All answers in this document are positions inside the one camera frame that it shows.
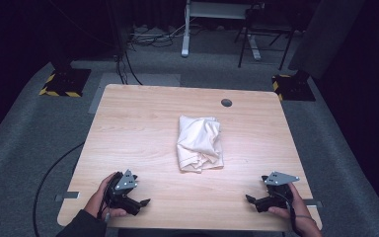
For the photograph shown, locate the person's left hand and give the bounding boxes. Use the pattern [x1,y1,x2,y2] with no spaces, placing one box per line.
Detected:
[83,171,128,222]

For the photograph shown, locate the black floor cable pair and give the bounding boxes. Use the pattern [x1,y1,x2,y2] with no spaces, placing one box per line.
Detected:
[114,48,143,86]

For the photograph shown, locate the pink long-sleeve cat print shirt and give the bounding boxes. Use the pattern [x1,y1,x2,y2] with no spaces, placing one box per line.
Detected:
[176,115,225,174]

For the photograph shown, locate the grey fabric panel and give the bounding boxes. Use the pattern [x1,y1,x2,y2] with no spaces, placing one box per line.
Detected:
[287,0,366,80]

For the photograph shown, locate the person's right hand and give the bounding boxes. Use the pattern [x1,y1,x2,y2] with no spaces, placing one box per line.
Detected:
[267,182,322,235]

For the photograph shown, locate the black hand-held gripper cable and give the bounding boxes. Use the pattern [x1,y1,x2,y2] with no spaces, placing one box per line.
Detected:
[97,174,112,222]
[270,191,302,235]

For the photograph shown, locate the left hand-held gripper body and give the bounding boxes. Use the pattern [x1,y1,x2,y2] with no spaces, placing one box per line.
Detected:
[104,169,142,216]

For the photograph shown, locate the long black floor cable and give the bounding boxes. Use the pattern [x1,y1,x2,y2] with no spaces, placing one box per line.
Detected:
[33,141,86,237]

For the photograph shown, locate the black metal chair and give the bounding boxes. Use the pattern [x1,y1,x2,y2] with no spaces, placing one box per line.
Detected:
[233,3,298,71]

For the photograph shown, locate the grey metal table bracket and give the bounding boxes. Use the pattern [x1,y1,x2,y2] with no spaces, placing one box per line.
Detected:
[304,198,324,208]
[54,192,81,202]

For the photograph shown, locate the tangle of floor cables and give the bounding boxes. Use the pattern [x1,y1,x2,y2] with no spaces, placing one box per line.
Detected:
[126,22,195,49]

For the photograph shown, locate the black stand base yellow stripes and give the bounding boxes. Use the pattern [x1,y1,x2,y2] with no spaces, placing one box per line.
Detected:
[38,58,93,99]
[271,69,317,103]

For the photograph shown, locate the white desk frame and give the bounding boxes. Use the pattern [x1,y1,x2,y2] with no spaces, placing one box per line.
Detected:
[181,0,263,62]

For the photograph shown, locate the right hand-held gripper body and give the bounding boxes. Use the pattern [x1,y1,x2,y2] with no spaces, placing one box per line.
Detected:
[256,171,300,213]

